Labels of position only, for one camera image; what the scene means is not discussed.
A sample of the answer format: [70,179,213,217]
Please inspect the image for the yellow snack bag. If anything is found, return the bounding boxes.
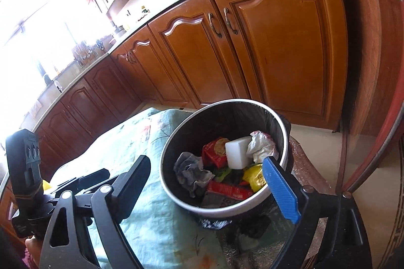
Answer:
[242,164,266,193]

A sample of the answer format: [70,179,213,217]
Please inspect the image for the green white snack pouch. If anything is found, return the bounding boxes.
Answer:
[213,167,244,186]

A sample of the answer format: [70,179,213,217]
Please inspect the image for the red chip bag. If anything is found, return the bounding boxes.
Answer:
[201,138,229,169]

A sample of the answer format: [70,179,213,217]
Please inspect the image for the white foam block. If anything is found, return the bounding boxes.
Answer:
[225,136,253,170]

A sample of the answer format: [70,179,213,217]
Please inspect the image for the yellow foam fruit net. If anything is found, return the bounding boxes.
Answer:
[42,180,51,191]

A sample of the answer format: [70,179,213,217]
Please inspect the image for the condiment bottles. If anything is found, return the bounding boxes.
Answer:
[138,6,150,21]

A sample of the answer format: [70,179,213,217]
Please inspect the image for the red white milk carton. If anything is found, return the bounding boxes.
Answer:
[207,180,254,201]

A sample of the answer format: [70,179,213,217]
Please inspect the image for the grey crumpled wrapper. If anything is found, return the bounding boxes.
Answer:
[173,151,215,198]

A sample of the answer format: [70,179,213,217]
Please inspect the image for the person's left hand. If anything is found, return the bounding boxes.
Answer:
[25,236,43,268]

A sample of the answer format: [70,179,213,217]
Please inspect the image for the red white wrapper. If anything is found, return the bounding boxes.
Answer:
[246,130,279,164]

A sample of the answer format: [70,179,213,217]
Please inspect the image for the brown wooden base cabinets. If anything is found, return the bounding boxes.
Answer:
[35,0,348,180]

